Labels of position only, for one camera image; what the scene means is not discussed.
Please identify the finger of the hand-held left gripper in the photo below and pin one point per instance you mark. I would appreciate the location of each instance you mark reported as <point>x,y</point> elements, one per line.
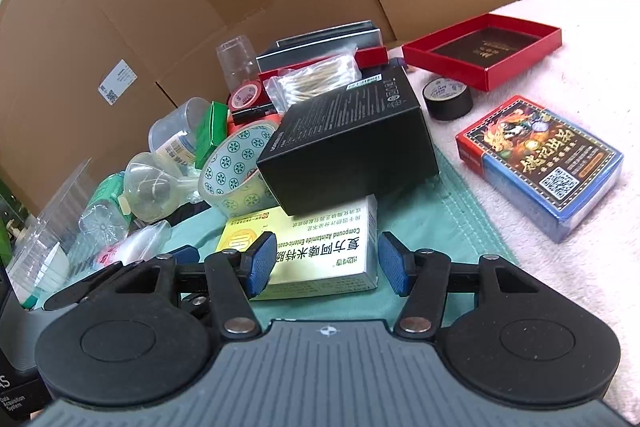
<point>185,253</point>

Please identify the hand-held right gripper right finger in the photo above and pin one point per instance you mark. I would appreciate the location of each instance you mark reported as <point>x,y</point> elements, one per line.
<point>392,267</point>

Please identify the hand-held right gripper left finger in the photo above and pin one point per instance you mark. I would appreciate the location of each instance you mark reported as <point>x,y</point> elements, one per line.
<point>261,264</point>

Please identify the yellow silver medicine box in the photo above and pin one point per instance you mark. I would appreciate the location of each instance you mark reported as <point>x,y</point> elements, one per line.
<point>320,257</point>

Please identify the white labelled packet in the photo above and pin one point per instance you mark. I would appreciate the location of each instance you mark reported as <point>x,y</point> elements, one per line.
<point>227,177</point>

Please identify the black cardboard box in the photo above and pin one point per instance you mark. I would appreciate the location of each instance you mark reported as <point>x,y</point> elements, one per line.
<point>350,142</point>

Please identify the clear plastic container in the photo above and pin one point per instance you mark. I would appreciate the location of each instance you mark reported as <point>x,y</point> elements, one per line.
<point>45,217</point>

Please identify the white pink plastic packet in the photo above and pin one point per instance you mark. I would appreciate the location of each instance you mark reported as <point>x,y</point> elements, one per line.
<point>125,249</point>

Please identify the clear plastic funnel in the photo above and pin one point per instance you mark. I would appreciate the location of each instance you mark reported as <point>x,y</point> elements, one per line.
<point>147,189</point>

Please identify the teal cloth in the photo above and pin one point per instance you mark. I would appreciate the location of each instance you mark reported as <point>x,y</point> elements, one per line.
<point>450,217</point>

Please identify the green wrapped packet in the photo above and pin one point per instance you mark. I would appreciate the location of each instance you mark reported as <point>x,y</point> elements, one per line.
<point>107,207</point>

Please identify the small green box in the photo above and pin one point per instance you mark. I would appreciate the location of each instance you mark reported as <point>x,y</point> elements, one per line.
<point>211,134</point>

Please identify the translucent measuring cup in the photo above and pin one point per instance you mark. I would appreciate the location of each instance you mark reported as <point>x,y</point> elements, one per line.
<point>175,132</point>

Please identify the red black marker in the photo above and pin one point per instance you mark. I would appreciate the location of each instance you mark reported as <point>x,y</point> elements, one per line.
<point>252,112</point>

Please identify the red tape roll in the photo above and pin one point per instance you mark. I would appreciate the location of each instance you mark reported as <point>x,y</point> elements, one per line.
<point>246,94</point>

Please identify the black tape roll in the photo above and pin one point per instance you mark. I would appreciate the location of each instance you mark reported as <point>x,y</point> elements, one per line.
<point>447,99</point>

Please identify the blue playing card box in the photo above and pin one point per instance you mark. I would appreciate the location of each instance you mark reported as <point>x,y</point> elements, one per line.
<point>542,167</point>

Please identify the bag of cotton swabs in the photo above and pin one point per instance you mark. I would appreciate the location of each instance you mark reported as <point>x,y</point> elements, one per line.
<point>312,79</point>

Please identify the clear plastic cup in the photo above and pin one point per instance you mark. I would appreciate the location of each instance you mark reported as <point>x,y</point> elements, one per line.
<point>236,59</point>

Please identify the black silver box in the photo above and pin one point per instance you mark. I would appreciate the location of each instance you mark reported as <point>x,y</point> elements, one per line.
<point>320,39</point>

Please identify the red shallow box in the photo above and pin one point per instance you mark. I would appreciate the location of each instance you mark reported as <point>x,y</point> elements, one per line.
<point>480,44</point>

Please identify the labelled large cardboard box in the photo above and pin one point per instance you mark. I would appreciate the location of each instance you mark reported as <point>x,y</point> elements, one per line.
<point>125,7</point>

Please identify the white towel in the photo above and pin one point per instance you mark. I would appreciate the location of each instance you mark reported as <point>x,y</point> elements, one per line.
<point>575,57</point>

